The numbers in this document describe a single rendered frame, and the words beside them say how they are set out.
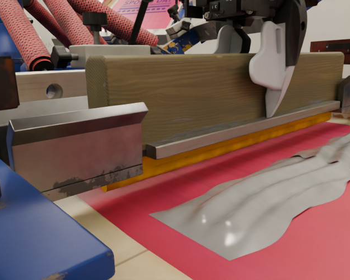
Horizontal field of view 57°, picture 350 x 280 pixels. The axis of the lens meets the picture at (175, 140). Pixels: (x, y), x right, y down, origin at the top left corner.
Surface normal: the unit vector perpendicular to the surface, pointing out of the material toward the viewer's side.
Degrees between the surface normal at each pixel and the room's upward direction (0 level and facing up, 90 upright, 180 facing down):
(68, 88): 90
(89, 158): 90
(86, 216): 0
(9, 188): 0
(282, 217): 26
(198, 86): 90
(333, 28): 90
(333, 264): 0
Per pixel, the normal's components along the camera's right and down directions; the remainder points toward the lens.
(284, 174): 0.26, -0.72
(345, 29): -0.75, 0.18
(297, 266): -0.02, -0.97
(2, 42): 0.14, -0.22
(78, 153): 0.66, 0.18
